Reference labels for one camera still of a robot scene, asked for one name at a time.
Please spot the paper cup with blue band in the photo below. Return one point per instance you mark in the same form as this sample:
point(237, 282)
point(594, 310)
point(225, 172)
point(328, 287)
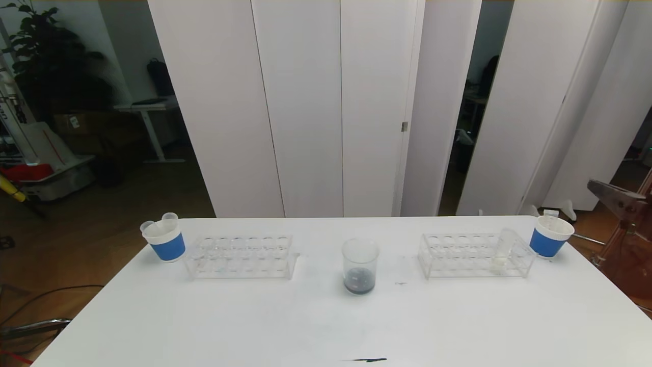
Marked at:
point(168, 246)
point(546, 243)

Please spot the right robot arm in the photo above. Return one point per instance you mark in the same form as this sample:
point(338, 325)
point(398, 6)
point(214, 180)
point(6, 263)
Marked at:
point(619, 198)

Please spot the brown cardboard box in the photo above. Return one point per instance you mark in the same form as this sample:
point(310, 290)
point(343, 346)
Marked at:
point(76, 124)

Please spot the clear plastic beaker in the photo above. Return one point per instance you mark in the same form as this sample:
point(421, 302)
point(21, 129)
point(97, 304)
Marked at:
point(360, 283)

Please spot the yellow tool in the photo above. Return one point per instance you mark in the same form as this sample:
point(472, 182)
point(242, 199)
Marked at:
point(12, 188)

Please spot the grey metal rod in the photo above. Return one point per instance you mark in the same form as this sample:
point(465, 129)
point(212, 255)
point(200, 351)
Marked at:
point(588, 238)

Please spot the clear acrylic test tube rack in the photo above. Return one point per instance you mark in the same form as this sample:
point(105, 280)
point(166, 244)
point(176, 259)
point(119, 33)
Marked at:
point(249, 255)
point(471, 255)

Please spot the metal chair leg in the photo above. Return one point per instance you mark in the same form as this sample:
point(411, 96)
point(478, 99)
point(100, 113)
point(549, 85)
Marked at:
point(41, 326)

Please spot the white partition foot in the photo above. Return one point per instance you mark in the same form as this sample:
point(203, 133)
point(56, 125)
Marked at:
point(564, 208)

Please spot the white standing desk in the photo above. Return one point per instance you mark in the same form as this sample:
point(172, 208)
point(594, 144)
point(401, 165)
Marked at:
point(147, 106)

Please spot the test tube with blue pigment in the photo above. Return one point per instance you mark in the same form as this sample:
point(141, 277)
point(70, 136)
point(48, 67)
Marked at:
point(147, 227)

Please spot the brown metal stand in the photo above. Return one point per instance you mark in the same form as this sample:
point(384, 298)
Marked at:
point(631, 270)

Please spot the test tube with red pigment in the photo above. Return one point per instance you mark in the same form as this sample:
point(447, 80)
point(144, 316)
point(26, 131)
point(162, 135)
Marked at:
point(551, 216)
point(169, 219)

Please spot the white machine base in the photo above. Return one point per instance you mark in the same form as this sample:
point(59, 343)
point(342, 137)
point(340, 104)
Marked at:
point(56, 153)

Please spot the white machine column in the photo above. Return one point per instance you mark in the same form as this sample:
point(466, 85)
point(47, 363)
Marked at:
point(12, 112)

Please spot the test tube with pale yellow pigment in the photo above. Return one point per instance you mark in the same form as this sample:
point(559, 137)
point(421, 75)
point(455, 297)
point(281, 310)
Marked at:
point(501, 261)

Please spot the dark green potted plant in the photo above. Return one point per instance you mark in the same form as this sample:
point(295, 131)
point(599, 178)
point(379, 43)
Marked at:
point(46, 61)

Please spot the black backpack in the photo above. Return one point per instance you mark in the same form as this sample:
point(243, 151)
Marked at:
point(159, 77)

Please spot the white partition panel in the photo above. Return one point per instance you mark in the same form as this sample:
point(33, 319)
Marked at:
point(574, 102)
point(305, 102)
point(438, 102)
point(616, 127)
point(214, 102)
point(374, 102)
point(524, 102)

